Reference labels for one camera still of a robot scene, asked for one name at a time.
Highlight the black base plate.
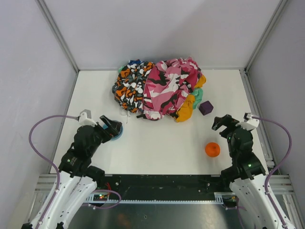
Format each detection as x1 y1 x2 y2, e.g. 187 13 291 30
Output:
98 175 230 201

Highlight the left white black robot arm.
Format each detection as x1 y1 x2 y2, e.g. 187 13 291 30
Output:
22 110 123 229

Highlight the pink camouflage cloth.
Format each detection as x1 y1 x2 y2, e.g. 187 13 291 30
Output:
137 57 203 121

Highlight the mint green cloth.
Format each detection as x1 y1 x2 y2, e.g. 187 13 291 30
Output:
192 88 203 109

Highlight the purple cube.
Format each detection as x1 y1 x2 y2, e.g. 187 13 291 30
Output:
199 101 214 115

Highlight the orange black camouflage cloth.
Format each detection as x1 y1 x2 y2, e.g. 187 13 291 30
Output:
112 61 155 113

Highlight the blue cloth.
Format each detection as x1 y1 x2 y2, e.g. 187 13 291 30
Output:
128 59 141 65

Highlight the purple cable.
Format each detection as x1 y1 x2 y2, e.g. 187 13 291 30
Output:
252 116 293 229
28 114 122 210

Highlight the blue round disc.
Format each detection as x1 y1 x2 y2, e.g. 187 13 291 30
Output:
102 124 123 141

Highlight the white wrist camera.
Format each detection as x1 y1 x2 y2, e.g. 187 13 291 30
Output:
78 109 97 127
235 113 259 131

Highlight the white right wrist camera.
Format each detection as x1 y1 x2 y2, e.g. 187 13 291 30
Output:
235 113 259 131

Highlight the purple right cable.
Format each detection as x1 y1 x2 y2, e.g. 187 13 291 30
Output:
252 116 293 229

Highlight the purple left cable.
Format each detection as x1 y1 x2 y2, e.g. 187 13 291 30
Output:
28 114 122 210

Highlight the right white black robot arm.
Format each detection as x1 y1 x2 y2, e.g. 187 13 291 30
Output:
212 113 295 229

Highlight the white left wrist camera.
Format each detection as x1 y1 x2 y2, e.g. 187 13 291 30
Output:
78 109 97 127

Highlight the mustard yellow cloth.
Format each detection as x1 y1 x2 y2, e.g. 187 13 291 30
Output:
175 74 206 123

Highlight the orange fruit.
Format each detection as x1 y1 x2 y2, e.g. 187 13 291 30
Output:
205 142 221 157

